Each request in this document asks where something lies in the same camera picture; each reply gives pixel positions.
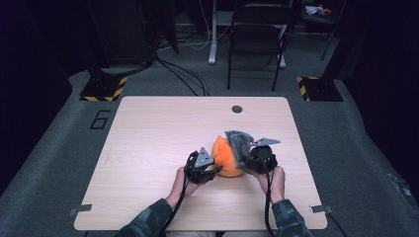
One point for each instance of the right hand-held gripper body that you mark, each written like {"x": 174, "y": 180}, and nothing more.
{"x": 263, "y": 159}

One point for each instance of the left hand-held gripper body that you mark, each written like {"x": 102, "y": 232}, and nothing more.
{"x": 197, "y": 171}

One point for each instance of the orange plush toy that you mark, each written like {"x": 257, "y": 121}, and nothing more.
{"x": 227, "y": 161}

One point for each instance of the grey fluffy cloth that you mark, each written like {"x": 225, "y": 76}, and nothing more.
{"x": 242, "y": 144}

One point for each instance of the person's left hand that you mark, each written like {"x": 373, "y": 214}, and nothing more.
{"x": 181, "y": 189}

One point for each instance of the person's right hand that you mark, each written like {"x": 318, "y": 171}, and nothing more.
{"x": 276, "y": 186}

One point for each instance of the dark round table grommet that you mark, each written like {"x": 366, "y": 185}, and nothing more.
{"x": 236, "y": 109}

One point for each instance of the grey tape strip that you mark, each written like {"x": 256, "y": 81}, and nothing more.
{"x": 80, "y": 208}
{"x": 321, "y": 209}

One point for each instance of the black yellow-striped stand base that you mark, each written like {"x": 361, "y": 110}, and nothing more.
{"x": 103, "y": 89}
{"x": 321, "y": 89}

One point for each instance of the white desk leg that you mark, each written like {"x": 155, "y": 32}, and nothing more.
{"x": 213, "y": 39}
{"x": 282, "y": 49}

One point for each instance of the black folding chair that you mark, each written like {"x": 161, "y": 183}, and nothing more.
{"x": 258, "y": 29}

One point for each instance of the dark cabinet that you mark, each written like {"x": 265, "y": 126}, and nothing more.
{"x": 120, "y": 33}

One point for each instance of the small orange and white clutter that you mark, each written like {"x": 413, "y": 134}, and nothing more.
{"x": 316, "y": 10}

